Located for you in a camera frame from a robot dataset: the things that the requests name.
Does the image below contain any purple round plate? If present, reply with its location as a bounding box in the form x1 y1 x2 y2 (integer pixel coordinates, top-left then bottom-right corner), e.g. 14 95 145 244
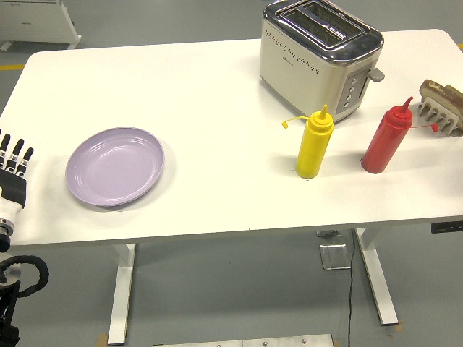
65 127 166 207

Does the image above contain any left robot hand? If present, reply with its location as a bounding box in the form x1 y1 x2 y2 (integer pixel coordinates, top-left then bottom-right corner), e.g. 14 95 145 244
0 128 35 222

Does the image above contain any black floor cable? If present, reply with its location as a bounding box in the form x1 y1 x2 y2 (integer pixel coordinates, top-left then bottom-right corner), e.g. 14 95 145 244
345 229 357 347

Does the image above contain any cream and chrome toaster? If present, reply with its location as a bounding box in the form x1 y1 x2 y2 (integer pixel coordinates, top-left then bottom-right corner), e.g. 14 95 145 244
259 0 386 125

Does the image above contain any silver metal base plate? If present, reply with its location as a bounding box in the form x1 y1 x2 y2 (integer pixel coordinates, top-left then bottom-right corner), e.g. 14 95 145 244
151 335 244 347
242 333 334 347

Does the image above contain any red squeeze bottle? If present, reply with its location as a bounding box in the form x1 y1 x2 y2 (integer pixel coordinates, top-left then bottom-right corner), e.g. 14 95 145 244
360 95 439 175

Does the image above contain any metal toast rack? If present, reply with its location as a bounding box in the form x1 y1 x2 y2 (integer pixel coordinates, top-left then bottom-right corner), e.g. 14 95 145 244
417 94 463 138

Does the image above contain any white background machine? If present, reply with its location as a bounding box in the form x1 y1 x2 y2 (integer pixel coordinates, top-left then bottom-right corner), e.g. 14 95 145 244
0 0 82 51

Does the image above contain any yellow squeeze bottle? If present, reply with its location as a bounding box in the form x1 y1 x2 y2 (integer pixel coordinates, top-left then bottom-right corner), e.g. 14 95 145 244
281 104 334 180

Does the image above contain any black table control panel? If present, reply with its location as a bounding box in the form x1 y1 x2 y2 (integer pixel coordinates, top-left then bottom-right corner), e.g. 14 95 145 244
430 222 463 235

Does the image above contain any white table leg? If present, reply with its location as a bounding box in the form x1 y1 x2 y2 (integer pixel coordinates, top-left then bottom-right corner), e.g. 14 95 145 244
353 227 399 325
107 242 137 345

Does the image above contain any brown bread slice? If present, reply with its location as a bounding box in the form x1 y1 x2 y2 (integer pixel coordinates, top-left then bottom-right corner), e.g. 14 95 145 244
419 79 463 109

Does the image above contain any square metal floor plate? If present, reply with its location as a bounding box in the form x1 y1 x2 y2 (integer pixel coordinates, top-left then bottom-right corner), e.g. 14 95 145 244
318 242 352 271

